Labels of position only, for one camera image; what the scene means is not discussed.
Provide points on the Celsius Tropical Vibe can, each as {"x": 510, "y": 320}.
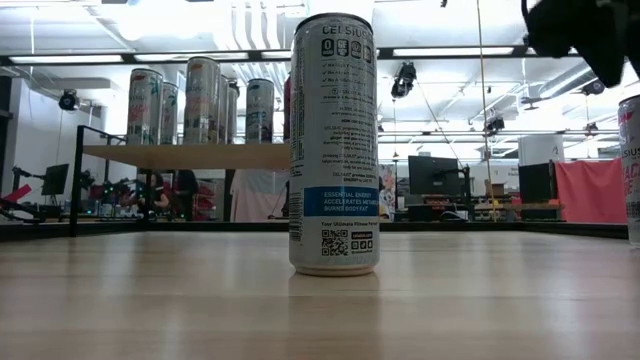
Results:
{"x": 201, "y": 100}

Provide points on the black ceiling camera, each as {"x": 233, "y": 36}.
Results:
{"x": 592, "y": 87}
{"x": 68, "y": 100}
{"x": 495, "y": 123}

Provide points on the red cloth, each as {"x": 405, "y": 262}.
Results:
{"x": 590, "y": 192}

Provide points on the black aluminium table frame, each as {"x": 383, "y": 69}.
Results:
{"x": 75, "y": 200}

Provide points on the small black monitor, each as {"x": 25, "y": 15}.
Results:
{"x": 55, "y": 179}

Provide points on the red Coca-Cola can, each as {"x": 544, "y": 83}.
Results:
{"x": 287, "y": 110}

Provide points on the white Celsius can black lid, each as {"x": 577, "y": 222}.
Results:
{"x": 224, "y": 110}

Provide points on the Celsius Peach Vibe can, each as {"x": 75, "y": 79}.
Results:
{"x": 631, "y": 175}
{"x": 145, "y": 110}
{"x": 171, "y": 115}

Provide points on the black cabinet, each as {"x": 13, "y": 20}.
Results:
{"x": 537, "y": 182}

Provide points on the silver ceiling duct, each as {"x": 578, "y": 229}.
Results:
{"x": 565, "y": 80}

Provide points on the black background robot arm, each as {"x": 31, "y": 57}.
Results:
{"x": 20, "y": 174}

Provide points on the person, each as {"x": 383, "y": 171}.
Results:
{"x": 157, "y": 192}

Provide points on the black hanging device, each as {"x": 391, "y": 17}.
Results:
{"x": 404, "y": 80}

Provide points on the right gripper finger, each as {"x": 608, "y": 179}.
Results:
{"x": 607, "y": 50}

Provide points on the wooden table grey legs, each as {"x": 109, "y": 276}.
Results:
{"x": 530, "y": 205}

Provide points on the Celsius Arctic Vibe can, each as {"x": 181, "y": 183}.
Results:
{"x": 260, "y": 112}

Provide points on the black ceiling beam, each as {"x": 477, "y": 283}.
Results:
{"x": 128, "y": 58}

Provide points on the printed banner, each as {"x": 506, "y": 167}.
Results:
{"x": 387, "y": 192}

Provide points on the wooden shelf board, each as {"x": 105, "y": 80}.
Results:
{"x": 175, "y": 156}

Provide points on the white Celsius can blue band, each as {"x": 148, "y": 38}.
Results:
{"x": 334, "y": 150}

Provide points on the black computer monitor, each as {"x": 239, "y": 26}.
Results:
{"x": 432, "y": 175}

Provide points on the ceiling light strip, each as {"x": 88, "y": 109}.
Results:
{"x": 190, "y": 56}
{"x": 65, "y": 59}
{"x": 450, "y": 51}

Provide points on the thin hanging pole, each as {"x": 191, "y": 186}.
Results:
{"x": 482, "y": 75}

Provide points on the white cloth sheet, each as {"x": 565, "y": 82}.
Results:
{"x": 260, "y": 195}

